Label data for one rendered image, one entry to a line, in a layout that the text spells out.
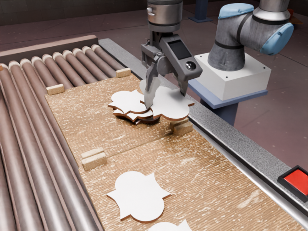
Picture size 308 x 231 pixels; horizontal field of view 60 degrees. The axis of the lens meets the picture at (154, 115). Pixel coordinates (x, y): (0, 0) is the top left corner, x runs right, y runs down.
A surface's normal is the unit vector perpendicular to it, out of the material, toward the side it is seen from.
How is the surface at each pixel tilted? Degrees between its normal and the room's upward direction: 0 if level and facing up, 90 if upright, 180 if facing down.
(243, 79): 90
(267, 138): 0
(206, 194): 0
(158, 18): 90
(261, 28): 96
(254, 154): 0
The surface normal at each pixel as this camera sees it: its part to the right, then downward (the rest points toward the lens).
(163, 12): -0.04, 0.58
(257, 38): -0.77, 0.43
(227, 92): 0.41, 0.53
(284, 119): 0.00, -0.82
